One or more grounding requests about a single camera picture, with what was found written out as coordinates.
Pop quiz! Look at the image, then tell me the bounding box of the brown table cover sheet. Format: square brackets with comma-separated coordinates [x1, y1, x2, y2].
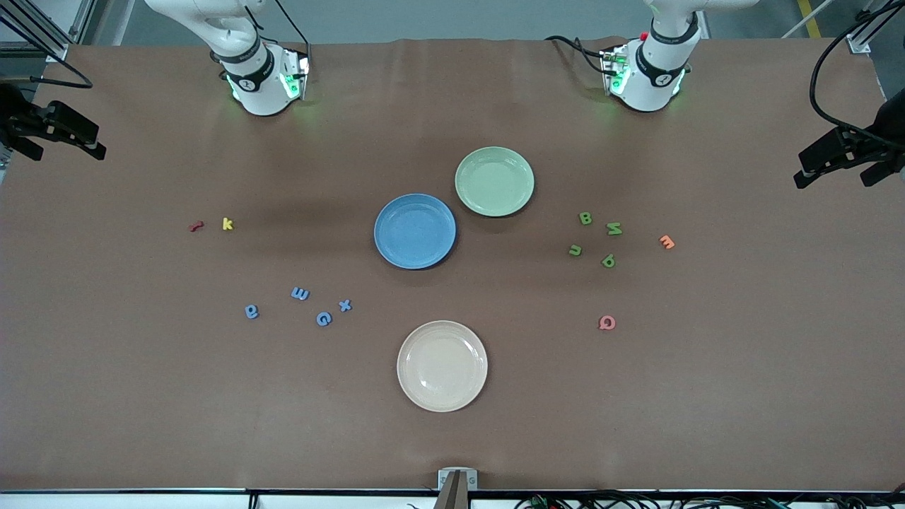
[0, 35, 905, 492]

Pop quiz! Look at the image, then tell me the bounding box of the light green plate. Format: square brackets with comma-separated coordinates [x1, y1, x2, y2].
[455, 146, 535, 218]

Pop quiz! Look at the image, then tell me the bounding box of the blue plate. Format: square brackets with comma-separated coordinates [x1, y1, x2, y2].
[373, 193, 457, 270]

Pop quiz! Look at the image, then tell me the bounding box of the beige plate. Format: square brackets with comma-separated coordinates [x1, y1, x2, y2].
[397, 320, 489, 413]

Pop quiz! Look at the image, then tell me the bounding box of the aluminium frame post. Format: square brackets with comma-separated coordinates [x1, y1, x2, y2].
[846, 0, 905, 54]
[0, 0, 70, 63]
[69, 0, 97, 45]

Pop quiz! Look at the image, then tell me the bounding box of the white table edge rail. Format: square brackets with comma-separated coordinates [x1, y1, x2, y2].
[0, 491, 905, 509]

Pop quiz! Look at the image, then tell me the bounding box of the black cable bundle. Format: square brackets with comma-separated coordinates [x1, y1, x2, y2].
[515, 489, 905, 509]

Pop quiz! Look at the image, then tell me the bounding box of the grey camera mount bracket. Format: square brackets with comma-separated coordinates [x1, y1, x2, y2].
[433, 468, 479, 509]

